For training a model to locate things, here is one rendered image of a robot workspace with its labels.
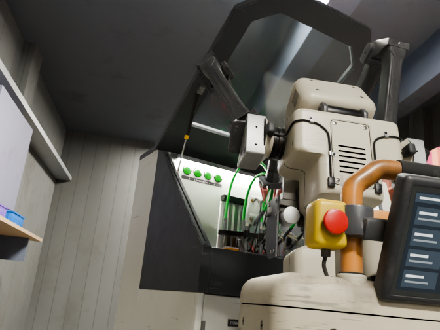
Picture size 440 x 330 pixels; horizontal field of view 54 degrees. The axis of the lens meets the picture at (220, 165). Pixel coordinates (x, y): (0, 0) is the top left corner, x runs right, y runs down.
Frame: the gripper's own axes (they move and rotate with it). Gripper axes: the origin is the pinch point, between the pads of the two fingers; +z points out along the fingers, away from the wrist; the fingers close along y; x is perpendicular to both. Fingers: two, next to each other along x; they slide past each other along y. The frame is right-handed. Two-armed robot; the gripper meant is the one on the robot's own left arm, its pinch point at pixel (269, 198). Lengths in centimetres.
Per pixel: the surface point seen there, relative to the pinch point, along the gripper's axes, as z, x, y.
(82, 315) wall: 389, -330, 89
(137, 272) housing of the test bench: 45, -15, 53
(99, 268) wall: 343, -371, 62
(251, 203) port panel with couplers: 27.5, -38.1, -9.5
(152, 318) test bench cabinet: 43, 17, 51
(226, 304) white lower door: 18, 38, 29
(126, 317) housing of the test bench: 64, -7, 59
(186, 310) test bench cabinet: 20, 36, 42
